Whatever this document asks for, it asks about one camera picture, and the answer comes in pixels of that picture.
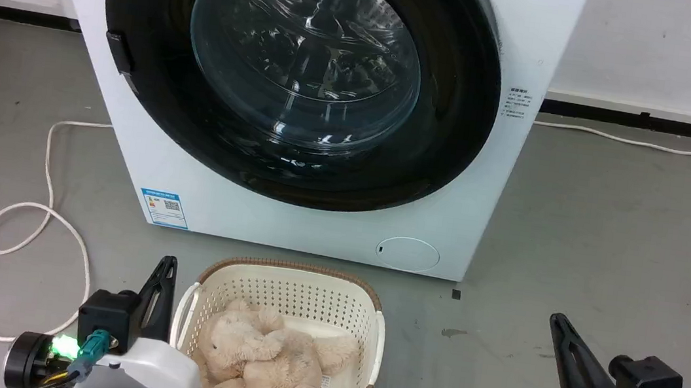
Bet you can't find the white front-load washing machine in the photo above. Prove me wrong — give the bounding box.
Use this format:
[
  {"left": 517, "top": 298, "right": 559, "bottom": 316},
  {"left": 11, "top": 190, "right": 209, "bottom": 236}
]
[{"left": 10, "top": 0, "right": 590, "bottom": 294}]

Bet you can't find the round white filter cover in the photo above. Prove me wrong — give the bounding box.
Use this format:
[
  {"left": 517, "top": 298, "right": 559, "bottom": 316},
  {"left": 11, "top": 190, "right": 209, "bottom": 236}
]
[{"left": 374, "top": 233, "right": 442, "bottom": 276}]

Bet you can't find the small white text label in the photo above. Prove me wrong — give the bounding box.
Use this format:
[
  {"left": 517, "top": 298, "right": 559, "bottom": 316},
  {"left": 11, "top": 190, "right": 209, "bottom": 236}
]
[{"left": 503, "top": 86, "right": 534, "bottom": 123}]

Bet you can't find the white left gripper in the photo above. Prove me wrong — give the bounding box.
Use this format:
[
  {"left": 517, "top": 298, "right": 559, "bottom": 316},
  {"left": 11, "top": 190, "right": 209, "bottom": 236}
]
[{"left": 1, "top": 238, "right": 220, "bottom": 388}]

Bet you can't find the beige plush teddy bear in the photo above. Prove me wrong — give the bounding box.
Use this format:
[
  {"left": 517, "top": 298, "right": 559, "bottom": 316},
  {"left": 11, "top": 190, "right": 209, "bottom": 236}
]
[{"left": 192, "top": 295, "right": 366, "bottom": 388}]

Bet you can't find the blue energy label sticker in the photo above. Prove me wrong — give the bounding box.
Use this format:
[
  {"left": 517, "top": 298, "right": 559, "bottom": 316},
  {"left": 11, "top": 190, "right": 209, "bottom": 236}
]
[{"left": 136, "top": 187, "right": 193, "bottom": 231}]

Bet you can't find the black rectangular plastic block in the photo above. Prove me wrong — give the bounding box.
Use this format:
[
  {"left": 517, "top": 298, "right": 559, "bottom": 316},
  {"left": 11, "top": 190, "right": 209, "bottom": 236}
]
[{"left": 101, "top": 29, "right": 138, "bottom": 77}]

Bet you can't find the thick white power cord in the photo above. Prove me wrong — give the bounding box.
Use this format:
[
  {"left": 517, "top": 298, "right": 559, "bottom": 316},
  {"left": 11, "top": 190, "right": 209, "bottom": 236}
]
[{"left": 0, "top": 110, "right": 114, "bottom": 353}]

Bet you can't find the teal-plug left gripper cable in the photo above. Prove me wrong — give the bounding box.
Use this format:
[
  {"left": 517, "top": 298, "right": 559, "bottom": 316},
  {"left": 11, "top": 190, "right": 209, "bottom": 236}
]
[{"left": 35, "top": 323, "right": 113, "bottom": 388}]

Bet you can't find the white plastic laundry basket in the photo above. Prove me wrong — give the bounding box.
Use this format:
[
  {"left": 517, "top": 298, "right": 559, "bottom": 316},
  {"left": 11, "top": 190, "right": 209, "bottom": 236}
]
[{"left": 164, "top": 249, "right": 393, "bottom": 388}]

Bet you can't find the round black glass washer door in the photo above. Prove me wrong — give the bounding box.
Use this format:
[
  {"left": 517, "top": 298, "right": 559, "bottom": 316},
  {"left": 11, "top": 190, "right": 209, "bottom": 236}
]
[{"left": 83, "top": 0, "right": 513, "bottom": 230}]

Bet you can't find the thin white floor cable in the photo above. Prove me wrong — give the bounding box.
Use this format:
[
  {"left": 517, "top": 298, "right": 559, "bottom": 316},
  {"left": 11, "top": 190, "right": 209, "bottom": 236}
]
[{"left": 531, "top": 117, "right": 691, "bottom": 156}]

